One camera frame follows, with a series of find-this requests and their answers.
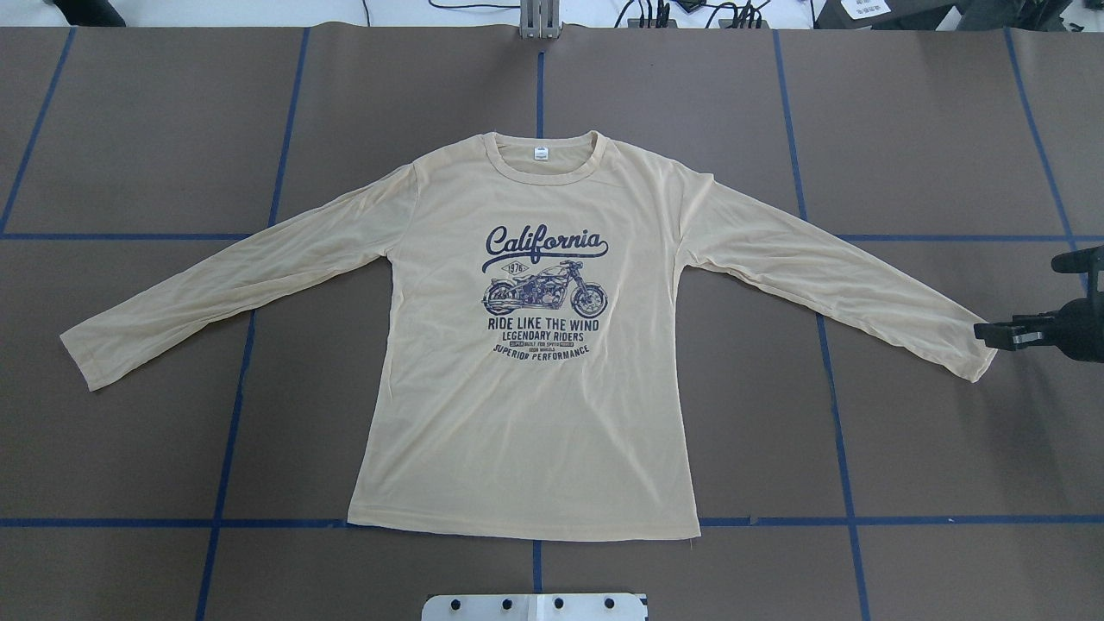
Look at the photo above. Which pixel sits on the aluminium frame post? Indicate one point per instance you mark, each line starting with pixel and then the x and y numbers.
pixel 540 19

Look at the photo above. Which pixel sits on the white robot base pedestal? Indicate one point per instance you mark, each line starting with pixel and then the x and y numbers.
pixel 537 606

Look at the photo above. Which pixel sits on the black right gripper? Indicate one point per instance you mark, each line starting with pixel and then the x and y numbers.
pixel 1079 323

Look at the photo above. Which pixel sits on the cream long-sleeve graphic shirt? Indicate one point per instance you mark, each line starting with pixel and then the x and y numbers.
pixel 529 388

